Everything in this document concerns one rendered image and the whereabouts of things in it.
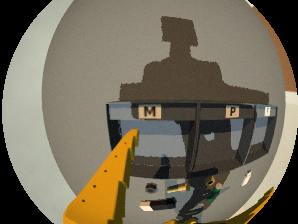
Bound yellow hex nut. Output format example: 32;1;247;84
204;176;215;186

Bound green battery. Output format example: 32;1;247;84
207;183;222;202

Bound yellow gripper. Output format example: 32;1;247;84
63;129;274;224

